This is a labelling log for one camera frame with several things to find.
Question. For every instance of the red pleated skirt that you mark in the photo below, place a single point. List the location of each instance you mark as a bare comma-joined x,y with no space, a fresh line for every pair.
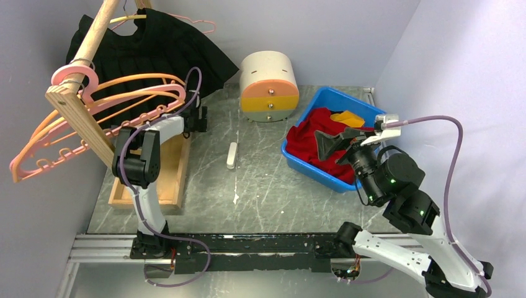
301,144

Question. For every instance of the yellow skirt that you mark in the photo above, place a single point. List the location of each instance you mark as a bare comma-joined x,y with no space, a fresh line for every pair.
348,118

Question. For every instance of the wooden clothes rack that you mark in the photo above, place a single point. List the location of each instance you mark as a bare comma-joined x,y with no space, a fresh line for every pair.
174,152

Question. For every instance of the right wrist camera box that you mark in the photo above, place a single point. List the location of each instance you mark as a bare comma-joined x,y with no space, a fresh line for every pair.
382,129

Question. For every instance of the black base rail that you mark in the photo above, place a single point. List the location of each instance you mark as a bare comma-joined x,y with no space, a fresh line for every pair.
191,253

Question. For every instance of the round cream drawer box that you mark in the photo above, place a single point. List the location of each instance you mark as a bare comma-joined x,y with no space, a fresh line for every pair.
268,88

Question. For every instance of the small white block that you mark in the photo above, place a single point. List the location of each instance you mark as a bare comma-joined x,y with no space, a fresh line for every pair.
232,155

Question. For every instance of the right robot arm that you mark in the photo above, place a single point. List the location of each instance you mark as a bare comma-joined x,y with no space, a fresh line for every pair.
391,179

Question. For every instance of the orange wavy hanger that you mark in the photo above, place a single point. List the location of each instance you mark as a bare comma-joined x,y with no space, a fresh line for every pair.
42,152

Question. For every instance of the black garment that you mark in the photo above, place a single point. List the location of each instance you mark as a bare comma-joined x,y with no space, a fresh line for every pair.
160,44

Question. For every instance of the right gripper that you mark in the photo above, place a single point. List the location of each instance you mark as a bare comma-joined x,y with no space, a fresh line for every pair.
327,144

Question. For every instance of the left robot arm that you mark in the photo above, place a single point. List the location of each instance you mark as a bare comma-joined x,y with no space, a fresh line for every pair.
137,165

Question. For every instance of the orange hanger with red skirt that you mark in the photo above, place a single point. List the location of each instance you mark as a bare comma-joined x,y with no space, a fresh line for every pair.
170,86

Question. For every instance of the yellow hanger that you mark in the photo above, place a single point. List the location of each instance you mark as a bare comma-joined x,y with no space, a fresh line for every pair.
126,18

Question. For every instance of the pink plastic hanger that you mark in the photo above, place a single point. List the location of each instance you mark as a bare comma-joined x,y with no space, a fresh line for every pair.
72,87

